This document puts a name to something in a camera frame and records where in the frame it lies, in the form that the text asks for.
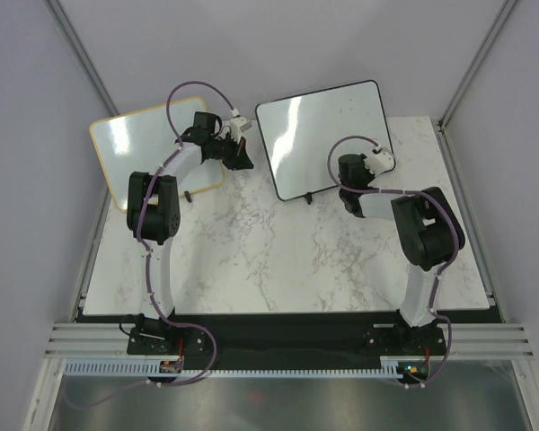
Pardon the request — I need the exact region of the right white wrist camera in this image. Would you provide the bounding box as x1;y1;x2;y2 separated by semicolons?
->
364;146;396;176

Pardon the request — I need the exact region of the wood framed whiteboard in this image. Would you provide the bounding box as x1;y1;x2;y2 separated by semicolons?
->
90;96;225;213

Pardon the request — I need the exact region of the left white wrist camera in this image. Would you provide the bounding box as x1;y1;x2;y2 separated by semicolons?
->
228;108;252;141

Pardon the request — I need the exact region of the aluminium frame post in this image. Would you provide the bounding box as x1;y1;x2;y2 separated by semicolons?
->
435;0;520;134
44;0;119;116

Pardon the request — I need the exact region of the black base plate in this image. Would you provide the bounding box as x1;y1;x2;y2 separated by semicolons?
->
127;311;446;371

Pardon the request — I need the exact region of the purple cable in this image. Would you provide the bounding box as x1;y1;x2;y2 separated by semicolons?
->
327;136;466;391
62;81;240;410

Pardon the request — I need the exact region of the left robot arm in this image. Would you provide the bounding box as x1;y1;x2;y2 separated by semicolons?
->
127;108;253;356

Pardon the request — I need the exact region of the white slotted cable duct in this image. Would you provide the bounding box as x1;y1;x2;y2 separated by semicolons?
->
63;358;402;379

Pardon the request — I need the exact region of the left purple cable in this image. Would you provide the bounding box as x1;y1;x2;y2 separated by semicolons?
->
62;81;240;410

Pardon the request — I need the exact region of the black framed whiteboard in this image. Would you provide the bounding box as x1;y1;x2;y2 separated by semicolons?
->
255;80;394;201

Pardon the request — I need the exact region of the right aluminium frame post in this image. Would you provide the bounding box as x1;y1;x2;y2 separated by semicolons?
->
435;0;520;134

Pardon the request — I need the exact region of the left aluminium frame post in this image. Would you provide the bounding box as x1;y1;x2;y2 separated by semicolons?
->
44;0;119;116

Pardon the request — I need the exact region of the aluminium front rail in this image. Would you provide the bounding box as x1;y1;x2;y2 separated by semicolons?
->
42;321;535;359

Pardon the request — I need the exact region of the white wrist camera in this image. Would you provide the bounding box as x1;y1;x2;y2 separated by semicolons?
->
228;108;252;141
364;146;396;176

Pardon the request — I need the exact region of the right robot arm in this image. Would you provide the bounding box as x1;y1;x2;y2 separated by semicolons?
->
338;154;465;355

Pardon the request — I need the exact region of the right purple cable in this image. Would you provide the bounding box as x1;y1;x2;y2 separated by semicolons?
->
327;136;466;391

